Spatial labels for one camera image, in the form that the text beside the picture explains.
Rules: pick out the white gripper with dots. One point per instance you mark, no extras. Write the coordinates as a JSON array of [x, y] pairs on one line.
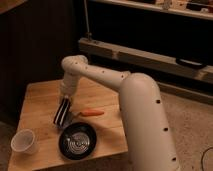
[[68, 90]]

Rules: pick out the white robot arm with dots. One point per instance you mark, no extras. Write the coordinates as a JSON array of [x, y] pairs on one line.
[[149, 139]]

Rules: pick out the orange carrot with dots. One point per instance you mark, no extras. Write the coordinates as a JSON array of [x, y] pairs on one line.
[[90, 112]]

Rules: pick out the wooden table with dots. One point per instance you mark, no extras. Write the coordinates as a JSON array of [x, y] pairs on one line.
[[38, 111]]

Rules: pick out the long grey case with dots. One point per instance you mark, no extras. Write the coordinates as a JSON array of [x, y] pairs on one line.
[[145, 59]]

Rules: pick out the metal pole stand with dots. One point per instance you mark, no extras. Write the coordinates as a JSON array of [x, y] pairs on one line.
[[88, 32]]

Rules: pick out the black round plate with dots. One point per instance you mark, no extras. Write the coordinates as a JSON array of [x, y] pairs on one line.
[[77, 141]]

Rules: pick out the white paper cup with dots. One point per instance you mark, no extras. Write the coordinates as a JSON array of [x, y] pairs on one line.
[[24, 142]]

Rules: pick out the background shelf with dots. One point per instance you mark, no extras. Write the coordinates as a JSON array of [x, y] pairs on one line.
[[177, 7]]

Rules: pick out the black case handle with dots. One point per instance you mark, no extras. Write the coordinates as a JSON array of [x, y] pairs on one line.
[[190, 64]]

